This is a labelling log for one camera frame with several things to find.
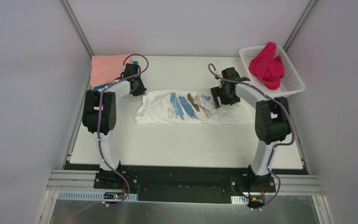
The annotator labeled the white printed t shirt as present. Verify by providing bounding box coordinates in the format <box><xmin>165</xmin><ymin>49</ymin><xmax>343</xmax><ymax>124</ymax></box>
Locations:
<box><xmin>134</xmin><ymin>90</ymin><xmax>255</xmax><ymax>125</ymax></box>

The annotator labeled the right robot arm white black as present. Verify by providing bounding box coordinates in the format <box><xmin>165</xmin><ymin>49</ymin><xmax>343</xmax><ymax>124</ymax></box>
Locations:
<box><xmin>208</xmin><ymin>64</ymin><xmax>293</xmax><ymax>191</ymax></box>

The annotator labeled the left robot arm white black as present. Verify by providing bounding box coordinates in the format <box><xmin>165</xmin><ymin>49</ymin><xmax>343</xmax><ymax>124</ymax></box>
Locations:
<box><xmin>82</xmin><ymin>63</ymin><xmax>147</xmax><ymax>171</ymax></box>

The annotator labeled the blue folded t shirt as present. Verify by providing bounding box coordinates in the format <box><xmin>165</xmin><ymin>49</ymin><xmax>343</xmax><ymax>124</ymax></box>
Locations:
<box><xmin>93</xmin><ymin>61</ymin><xmax>138</xmax><ymax>92</ymax></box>

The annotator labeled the pink folded t shirt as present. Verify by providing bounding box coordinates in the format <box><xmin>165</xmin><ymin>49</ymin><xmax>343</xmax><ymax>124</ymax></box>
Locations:
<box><xmin>90</xmin><ymin>55</ymin><xmax>129</xmax><ymax>88</ymax></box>

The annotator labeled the magenta crumpled t shirt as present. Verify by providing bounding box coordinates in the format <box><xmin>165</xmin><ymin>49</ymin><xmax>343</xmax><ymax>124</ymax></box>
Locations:
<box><xmin>248</xmin><ymin>42</ymin><xmax>285</xmax><ymax>90</ymax></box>

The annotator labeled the white plastic basket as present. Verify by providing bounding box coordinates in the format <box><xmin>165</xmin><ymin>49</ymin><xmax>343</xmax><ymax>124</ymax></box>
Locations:
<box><xmin>239</xmin><ymin>45</ymin><xmax>305</xmax><ymax>98</ymax></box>

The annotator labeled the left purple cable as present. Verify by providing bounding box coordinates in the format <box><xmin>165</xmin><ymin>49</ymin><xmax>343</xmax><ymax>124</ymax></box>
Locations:
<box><xmin>64</xmin><ymin>54</ymin><xmax>150</xmax><ymax>216</ymax></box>

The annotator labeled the purple cable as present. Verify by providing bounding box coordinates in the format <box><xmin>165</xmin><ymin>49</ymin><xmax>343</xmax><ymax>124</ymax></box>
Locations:
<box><xmin>208</xmin><ymin>63</ymin><xmax>296</xmax><ymax>212</ymax></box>
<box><xmin>64</xmin><ymin>54</ymin><xmax>150</xmax><ymax>216</ymax></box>

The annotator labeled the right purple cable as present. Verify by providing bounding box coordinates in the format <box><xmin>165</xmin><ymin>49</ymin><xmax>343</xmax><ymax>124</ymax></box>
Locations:
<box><xmin>208</xmin><ymin>63</ymin><xmax>296</xmax><ymax>212</ymax></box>

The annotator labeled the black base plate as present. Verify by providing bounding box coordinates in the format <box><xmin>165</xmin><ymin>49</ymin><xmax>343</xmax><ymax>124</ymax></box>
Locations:
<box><xmin>62</xmin><ymin>161</ymin><xmax>309</xmax><ymax>205</ymax></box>

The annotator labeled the right white cable duct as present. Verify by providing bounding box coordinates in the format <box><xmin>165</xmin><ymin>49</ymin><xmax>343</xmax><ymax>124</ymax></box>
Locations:
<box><xmin>231</xmin><ymin>196</ymin><xmax>249</xmax><ymax>205</ymax></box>

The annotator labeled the white cable duct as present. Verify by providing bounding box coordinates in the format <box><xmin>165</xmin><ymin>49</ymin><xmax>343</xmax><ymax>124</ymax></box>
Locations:
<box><xmin>231</xmin><ymin>196</ymin><xmax>249</xmax><ymax>205</ymax></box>
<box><xmin>57</xmin><ymin>190</ymin><xmax>138</xmax><ymax>202</ymax></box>

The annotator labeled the aluminium frame rail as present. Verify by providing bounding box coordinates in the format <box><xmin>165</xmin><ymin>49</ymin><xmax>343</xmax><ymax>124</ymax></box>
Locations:
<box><xmin>47</xmin><ymin>169</ymin><xmax>325</xmax><ymax>196</ymax></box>

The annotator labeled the left white cable duct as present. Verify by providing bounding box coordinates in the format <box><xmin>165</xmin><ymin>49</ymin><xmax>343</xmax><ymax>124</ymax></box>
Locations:
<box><xmin>57</xmin><ymin>190</ymin><xmax>138</xmax><ymax>202</ymax></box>

